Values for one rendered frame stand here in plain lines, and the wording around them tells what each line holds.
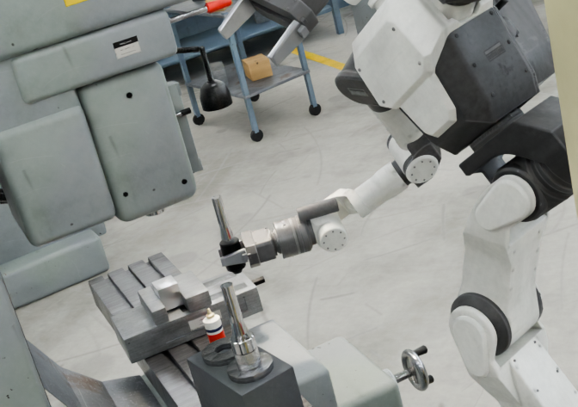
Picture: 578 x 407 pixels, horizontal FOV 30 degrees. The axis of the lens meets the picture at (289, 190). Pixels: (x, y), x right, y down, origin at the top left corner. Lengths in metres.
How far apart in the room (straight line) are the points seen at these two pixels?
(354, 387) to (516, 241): 0.75
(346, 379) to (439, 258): 2.11
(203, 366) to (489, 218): 0.63
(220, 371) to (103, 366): 2.57
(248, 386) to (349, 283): 2.72
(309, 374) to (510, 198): 0.78
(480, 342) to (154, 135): 0.80
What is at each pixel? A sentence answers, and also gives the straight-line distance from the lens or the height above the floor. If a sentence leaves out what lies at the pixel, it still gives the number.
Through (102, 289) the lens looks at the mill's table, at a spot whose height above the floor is 0.90.
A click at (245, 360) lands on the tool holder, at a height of 1.13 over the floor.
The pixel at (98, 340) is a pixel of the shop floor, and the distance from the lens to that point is 4.89.
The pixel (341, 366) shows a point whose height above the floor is 0.70.
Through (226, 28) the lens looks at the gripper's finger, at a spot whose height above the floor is 1.82.
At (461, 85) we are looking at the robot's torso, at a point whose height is 1.53.
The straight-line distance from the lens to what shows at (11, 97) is 2.20.
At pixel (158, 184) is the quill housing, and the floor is 1.37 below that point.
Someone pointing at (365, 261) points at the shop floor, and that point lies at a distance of 4.89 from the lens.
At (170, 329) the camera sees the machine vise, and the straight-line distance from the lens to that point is 2.65.
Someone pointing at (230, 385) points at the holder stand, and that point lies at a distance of 2.07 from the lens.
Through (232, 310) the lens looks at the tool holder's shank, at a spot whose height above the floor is 1.23.
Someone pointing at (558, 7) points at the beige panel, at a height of 1.97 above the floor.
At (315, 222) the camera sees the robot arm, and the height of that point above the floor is 1.16.
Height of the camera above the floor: 2.13
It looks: 21 degrees down
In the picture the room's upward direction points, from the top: 14 degrees counter-clockwise
